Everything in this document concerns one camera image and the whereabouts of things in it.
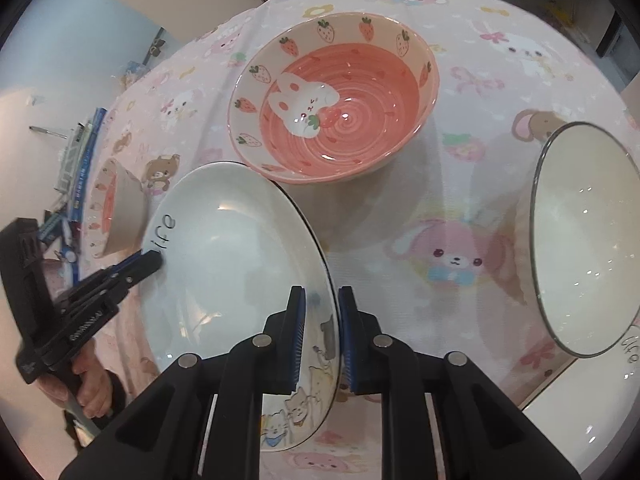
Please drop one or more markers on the small pink strawberry bowl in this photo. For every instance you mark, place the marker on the small pink strawberry bowl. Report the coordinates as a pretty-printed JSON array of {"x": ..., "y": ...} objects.
[{"x": 125, "y": 210}]

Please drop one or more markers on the grey metal rod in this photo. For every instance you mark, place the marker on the grey metal rod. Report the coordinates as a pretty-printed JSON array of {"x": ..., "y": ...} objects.
[{"x": 47, "y": 131}]

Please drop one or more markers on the stack of books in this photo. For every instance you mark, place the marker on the stack of books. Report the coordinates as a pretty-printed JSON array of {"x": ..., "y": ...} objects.
[{"x": 80, "y": 170}]

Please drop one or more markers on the pink printed tablecloth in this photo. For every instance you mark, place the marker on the pink printed tablecloth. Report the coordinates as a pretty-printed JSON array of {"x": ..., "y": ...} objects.
[{"x": 450, "y": 120}]

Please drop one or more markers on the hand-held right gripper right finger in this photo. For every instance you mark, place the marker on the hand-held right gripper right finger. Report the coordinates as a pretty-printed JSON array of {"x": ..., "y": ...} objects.
[{"x": 347, "y": 340}]

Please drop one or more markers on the clear plastic bag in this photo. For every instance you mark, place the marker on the clear plastic bag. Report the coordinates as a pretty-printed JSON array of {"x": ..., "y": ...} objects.
[{"x": 135, "y": 72}]

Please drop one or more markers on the white bowl with dark rim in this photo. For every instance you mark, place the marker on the white bowl with dark rim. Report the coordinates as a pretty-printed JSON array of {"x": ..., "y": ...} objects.
[{"x": 585, "y": 240}]

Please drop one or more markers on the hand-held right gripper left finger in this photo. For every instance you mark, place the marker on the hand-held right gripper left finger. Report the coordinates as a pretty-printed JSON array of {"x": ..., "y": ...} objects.
[{"x": 298, "y": 340}]

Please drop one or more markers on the white plate with cat print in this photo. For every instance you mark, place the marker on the white plate with cat print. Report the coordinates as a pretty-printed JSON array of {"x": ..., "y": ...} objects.
[{"x": 235, "y": 255}]

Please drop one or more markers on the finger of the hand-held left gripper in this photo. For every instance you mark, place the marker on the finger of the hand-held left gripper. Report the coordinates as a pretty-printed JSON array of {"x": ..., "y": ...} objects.
[
  {"x": 122, "y": 266},
  {"x": 147, "y": 264}
]

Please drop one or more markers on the large pink strawberry bowl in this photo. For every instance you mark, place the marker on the large pink strawberry bowl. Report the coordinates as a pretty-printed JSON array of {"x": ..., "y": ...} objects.
[{"x": 345, "y": 110}]

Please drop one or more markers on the person's left hand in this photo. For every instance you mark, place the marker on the person's left hand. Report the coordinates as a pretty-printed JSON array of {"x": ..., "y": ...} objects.
[{"x": 92, "y": 380}]

